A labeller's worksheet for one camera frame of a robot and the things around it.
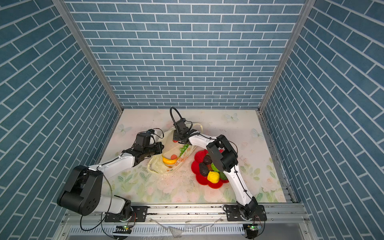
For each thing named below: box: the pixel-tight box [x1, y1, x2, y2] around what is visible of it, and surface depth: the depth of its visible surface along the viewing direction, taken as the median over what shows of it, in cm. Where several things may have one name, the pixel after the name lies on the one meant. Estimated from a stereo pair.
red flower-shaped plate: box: [191, 149, 230, 189], surface depth 86 cm
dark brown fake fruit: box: [203, 154, 213, 165], surface depth 90 cm
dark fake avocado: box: [199, 162, 209, 177], surface depth 86 cm
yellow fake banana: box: [162, 156, 179, 165], surface depth 91 cm
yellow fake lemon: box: [207, 171, 220, 184], surface depth 83 cm
